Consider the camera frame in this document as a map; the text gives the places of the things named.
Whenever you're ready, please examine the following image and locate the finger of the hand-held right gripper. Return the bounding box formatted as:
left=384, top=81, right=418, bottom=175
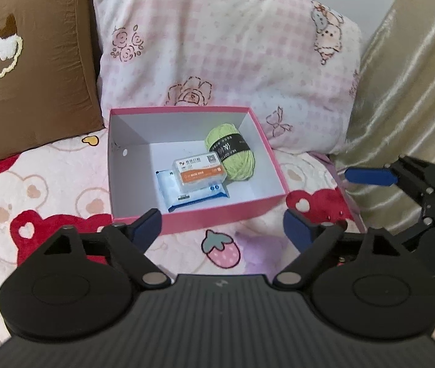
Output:
left=398, top=195, right=435, bottom=253
left=345, top=155, right=435, bottom=200

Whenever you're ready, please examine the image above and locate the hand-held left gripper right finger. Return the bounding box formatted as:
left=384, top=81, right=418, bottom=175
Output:
left=273, top=208, right=410, bottom=290

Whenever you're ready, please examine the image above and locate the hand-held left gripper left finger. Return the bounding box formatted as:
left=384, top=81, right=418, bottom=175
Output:
left=43, top=208, right=172, bottom=290

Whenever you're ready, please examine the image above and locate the blue white wet wipes pack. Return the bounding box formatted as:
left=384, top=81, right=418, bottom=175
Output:
left=155, top=169, right=229, bottom=213

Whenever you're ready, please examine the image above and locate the pink cardboard box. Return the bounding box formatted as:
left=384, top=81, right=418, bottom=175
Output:
left=107, top=105, right=289, bottom=236

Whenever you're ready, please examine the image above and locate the clear plastic box orange label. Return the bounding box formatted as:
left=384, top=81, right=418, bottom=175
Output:
left=171, top=152, right=228, bottom=194

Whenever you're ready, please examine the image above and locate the green yarn ball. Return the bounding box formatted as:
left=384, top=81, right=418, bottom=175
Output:
left=204, top=123, right=256, bottom=182

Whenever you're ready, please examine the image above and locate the beige satin curtain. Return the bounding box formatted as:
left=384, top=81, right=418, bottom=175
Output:
left=334, top=0, right=435, bottom=238

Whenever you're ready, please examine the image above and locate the bear print blanket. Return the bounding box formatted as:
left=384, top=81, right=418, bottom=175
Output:
left=0, top=134, right=368, bottom=368

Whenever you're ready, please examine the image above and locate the brown pillow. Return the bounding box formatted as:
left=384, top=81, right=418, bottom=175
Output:
left=0, top=0, right=105, bottom=169

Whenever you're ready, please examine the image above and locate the pink checked pillow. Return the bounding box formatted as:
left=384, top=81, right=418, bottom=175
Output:
left=87, top=0, right=362, bottom=154

